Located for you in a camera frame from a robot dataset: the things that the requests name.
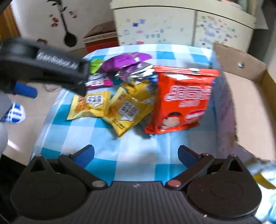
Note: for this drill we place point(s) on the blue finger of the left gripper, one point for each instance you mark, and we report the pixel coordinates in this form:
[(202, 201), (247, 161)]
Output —
[(25, 90)]

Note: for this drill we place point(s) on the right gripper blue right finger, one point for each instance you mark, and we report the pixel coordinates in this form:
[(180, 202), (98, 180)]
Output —
[(187, 156)]

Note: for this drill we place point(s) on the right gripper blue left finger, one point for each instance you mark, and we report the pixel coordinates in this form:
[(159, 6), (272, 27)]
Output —
[(84, 156)]

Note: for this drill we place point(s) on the yellow snack packet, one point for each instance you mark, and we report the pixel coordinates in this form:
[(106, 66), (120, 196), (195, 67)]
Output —
[(124, 112), (92, 105)]

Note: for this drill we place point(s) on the red noodle snack bag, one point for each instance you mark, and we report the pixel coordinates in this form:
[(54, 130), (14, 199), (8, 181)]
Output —
[(181, 98)]

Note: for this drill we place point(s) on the green snack packet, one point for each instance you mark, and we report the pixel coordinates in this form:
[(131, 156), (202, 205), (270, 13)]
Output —
[(95, 65)]

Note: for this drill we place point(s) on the pink white snack packet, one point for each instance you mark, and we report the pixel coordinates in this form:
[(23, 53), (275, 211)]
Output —
[(99, 80)]

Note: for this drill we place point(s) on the yellow snack bag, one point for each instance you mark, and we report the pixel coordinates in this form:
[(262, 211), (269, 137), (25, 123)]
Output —
[(141, 91)]

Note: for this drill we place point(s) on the silver foil snack bag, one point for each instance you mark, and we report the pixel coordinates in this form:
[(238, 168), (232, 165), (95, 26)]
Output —
[(135, 73)]

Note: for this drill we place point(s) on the purple snack bag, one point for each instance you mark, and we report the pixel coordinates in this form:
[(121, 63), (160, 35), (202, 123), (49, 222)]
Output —
[(118, 62)]

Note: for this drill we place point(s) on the red brown gift box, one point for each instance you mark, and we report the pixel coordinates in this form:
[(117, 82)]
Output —
[(101, 36)]

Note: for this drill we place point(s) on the cardboard box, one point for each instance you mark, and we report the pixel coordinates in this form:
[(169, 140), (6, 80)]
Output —
[(244, 97)]

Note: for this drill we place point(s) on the cream cabinet with stickers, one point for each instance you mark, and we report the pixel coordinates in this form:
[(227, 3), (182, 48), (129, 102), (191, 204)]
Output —
[(192, 23)]

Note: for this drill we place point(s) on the wooden door frame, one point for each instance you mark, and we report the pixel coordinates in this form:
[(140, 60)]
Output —
[(8, 26)]

